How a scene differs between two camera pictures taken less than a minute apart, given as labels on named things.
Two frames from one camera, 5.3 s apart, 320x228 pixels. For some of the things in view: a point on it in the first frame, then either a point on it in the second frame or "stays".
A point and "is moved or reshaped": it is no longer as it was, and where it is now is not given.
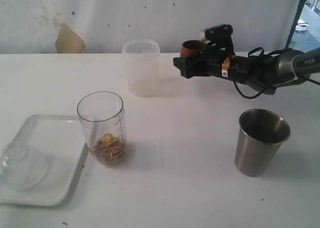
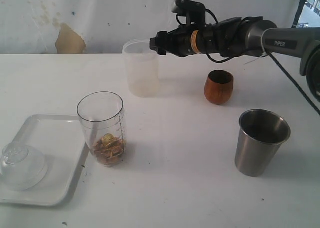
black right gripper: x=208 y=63 -> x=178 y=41
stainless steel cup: x=260 y=134 stays
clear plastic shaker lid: x=21 y=170 stays
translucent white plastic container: x=142 y=61 stays
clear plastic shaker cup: x=102 y=115 stays
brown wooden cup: x=192 y=48 is moved or reshaped
